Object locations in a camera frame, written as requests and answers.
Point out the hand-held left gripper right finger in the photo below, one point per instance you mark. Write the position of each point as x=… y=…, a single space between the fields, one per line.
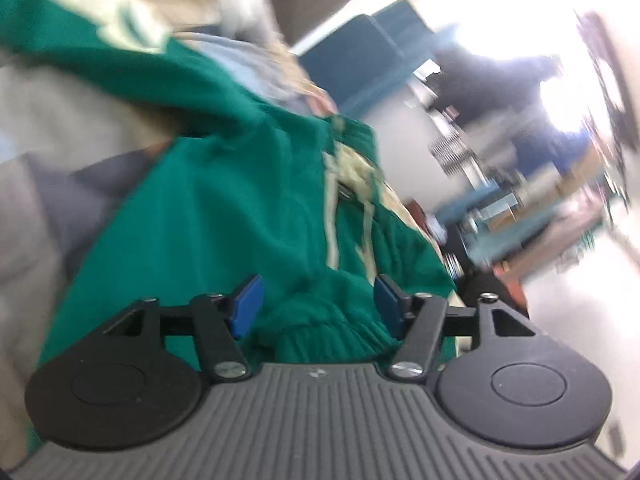
x=387 y=305

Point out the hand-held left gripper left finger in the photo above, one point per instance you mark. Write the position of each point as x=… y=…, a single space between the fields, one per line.
x=245 y=305

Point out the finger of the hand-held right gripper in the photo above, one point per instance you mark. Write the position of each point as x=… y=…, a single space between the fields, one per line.
x=470 y=280

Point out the green sweatshirt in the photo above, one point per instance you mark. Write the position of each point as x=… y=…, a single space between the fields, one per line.
x=225 y=210

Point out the dark hanging clothes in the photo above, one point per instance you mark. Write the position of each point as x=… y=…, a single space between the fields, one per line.
x=490 y=85

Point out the cluttered shelves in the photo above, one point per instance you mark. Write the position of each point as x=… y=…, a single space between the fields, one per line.
x=540 y=200

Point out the patchwork quilt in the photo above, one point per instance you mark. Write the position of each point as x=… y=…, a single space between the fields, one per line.
x=40 y=110

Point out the grey wardrobe with wall socket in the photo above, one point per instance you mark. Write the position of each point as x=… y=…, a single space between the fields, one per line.
x=320 y=0

